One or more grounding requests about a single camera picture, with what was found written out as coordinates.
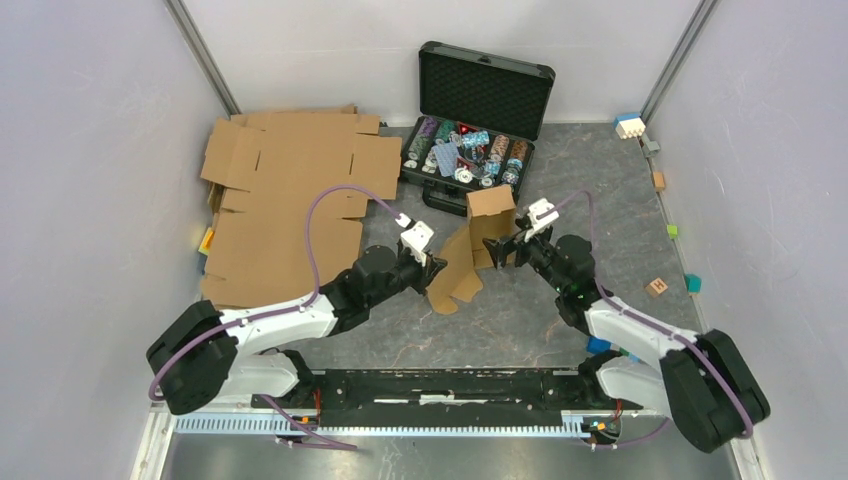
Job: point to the blue block near base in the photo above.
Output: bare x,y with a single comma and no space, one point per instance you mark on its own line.
597,346

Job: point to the blue white toy block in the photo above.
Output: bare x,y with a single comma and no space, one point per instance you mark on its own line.
629,125

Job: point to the black poker chip case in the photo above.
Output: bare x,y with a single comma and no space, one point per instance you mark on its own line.
480,116

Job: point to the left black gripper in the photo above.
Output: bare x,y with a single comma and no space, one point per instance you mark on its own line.
433,266

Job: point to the orange small block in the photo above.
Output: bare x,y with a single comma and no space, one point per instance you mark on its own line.
659,182

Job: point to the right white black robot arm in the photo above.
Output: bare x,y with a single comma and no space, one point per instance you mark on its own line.
699,381

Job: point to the stack of cardboard blanks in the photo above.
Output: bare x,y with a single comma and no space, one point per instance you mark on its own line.
291,190

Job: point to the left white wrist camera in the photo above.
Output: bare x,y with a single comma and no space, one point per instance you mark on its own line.
415,238

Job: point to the wooden letter H block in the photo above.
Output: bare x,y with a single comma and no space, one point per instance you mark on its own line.
656,287

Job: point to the grey small block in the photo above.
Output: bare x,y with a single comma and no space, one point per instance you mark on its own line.
650,148

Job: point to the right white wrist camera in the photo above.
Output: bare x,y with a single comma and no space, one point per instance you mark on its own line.
539,216

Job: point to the yellow orange block at left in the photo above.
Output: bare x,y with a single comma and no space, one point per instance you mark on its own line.
205,243

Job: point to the brown cardboard box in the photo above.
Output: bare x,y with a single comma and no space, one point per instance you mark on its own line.
491,215

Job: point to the teal small block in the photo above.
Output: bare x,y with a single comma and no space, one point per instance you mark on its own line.
693,283

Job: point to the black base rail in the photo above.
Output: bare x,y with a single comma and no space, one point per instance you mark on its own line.
443,398

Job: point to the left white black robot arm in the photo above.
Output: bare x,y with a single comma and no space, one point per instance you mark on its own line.
207,353

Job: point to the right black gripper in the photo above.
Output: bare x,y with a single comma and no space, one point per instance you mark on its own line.
497,248

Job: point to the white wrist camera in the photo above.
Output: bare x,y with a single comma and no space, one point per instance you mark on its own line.
415,238
539,216

